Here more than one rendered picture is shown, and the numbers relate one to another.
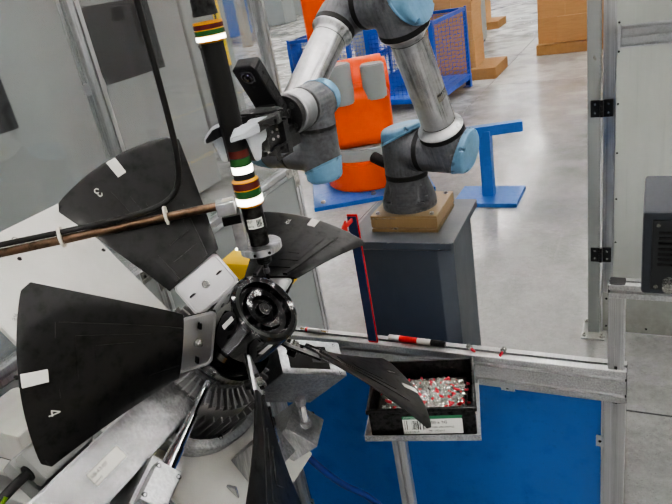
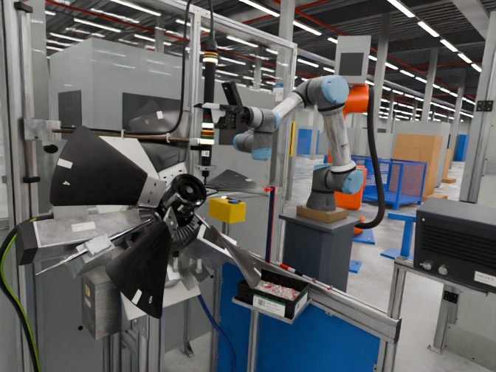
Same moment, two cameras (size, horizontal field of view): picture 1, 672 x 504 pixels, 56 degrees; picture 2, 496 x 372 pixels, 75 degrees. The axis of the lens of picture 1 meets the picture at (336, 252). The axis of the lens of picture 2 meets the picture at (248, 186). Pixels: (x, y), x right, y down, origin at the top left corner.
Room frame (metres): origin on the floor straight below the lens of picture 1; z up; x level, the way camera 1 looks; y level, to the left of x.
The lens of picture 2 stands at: (-0.03, -0.31, 1.41)
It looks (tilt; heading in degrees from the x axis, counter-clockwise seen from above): 10 degrees down; 16
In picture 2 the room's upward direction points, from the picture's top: 4 degrees clockwise
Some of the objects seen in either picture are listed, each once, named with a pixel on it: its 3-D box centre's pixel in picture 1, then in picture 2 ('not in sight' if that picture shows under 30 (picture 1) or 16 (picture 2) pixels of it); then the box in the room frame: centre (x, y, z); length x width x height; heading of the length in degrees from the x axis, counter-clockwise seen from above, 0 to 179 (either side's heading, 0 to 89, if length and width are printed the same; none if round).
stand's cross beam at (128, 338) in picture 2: not in sight; (136, 346); (0.96, 0.38, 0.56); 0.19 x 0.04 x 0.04; 61
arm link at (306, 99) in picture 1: (292, 111); (249, 117); (1.14, 0.03, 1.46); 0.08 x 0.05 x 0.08; 61
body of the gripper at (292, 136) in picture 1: (271, 127); (233, 117); (1.07, 0.07, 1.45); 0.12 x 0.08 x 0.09; 151
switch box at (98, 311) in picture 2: not in sight; (100, 300); (0.94, 0.52, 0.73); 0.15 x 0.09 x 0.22; 61
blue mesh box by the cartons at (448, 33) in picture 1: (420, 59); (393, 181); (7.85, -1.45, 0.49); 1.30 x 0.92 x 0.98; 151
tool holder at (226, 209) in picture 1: (249, 224); (203, 154); (0.97, 0.13, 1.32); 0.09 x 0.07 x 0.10; 96
